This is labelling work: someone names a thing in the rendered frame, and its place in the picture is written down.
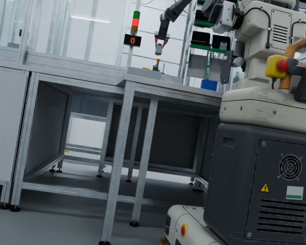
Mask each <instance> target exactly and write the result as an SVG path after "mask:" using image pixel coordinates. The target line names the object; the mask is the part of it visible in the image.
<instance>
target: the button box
mask: <svg viewBox="0 0 306 245"><path fill-rule="evenodd" d="M127 74H129V75H135V76H140V77H145V78H150V79H155V80H161V77H162V72H159V71H154V70H147V69H141V68H135V67H130V66H129V67H128V72H127Z"/></svg>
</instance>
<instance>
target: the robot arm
mask: <svg viewBox="0 0 306 245"><path fill-rule="evenodd" d="M191 1H192V0H178V1H177V2H176V3H175V4H174V5H171V6H170V7H169V8H167V9H166V10H165V12H164V13H162V14H161V15H160V17H159V18H160V22H161V23H160V27H159V31H158V32H157V31H155V32H154V38H155V47H156V45H157V41H158V39H160V40H163V41H164V42H163V48H164V46H165V45H166V44H167V42H168V39H170V34H168V33H167V31H168V27H169V23H170V21H171V22H173V23H174V22H175V21H176V19H177V18H178V17H179V15H180V14H181V13H182V11H183V10H184V9H185V7H186V6H187V5H188V4H189V3H190V2H191ZM223 2H224V0H205V3H204V4H203V6H202V9H201V11H202V12H204V16H205V17H209V20H208V21H209V22H210V23H213V24H215V23H216V20H217V18H218V15H219V12H220V10H221V7H222V4H223Z"/></svg>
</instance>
